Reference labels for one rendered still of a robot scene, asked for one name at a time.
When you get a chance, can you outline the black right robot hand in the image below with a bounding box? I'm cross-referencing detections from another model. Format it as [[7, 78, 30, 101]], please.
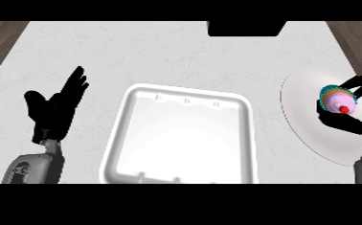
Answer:
[[314, 75, 362, 137]]

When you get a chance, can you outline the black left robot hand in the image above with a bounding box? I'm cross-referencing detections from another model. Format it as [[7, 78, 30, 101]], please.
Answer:
[[22, 65, 89, 146]]

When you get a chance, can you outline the black appliance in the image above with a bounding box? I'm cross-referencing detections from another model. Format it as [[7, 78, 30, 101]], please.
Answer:
[[206, 20, 287, 38]]

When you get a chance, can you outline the white plate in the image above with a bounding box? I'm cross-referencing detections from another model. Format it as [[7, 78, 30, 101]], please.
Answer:
[[279, 67, 362, 168]]

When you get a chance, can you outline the white tray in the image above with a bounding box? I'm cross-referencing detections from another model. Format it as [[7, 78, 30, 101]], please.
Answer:
[[97, 82, 259, 185]]

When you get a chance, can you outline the pink frosted cupcake with cherry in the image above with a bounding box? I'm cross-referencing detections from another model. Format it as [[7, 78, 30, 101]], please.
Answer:
[[317, 84, 358, 115]]

